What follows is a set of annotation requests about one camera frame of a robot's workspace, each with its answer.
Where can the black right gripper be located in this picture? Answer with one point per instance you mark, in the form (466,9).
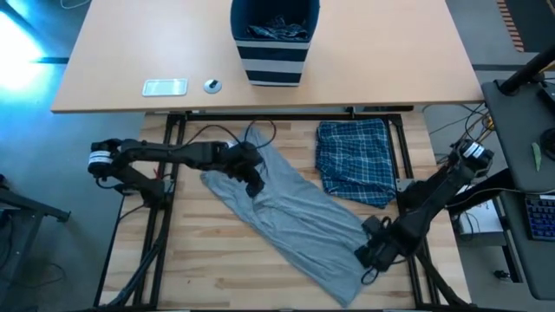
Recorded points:
(392,245)

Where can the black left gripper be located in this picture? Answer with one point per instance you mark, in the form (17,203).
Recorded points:
(240,160)

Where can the grey garment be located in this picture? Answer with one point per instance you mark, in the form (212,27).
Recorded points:
(299,221)

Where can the blue plaid pants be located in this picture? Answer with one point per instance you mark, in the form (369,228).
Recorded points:
(355,164)

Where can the navy striped fabric laundry bin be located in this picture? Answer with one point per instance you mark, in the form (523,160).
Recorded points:
(273,65)

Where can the dark garment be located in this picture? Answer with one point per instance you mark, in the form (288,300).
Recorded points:
(277,31)

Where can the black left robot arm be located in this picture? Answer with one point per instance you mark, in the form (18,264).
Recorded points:
(165,151)

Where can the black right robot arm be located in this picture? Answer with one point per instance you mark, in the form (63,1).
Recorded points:
(442,190)

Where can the round silver desk grommet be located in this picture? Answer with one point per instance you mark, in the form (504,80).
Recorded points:
(213,86)

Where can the white papers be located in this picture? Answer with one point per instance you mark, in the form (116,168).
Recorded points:
(481,221)

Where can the pale rectangular plate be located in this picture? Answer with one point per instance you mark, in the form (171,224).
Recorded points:
(165,87)

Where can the black desk leg bar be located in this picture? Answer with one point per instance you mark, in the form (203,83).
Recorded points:
(490,190)

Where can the black keyboard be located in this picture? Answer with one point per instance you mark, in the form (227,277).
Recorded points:
(542,219)

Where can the dark grey side desk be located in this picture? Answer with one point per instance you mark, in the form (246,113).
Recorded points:
(516,130)

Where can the small green leaf-shaped item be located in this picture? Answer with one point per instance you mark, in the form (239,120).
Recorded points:
(537,156)

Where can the beige desk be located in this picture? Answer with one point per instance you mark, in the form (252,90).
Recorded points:
(108,43)

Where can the black metal stand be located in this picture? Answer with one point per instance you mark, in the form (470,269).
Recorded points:
(26,204)

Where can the black round pole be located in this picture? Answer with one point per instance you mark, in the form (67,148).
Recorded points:
(526,71)

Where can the orange black striped strip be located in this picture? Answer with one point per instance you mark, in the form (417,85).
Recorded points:
(509,21)

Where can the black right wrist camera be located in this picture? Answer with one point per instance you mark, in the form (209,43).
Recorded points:
(371,224)

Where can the silver corner bracket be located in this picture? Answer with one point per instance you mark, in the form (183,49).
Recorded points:
(401,184)

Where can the black aluminium table frame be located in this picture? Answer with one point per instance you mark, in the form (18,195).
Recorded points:
(217,116)

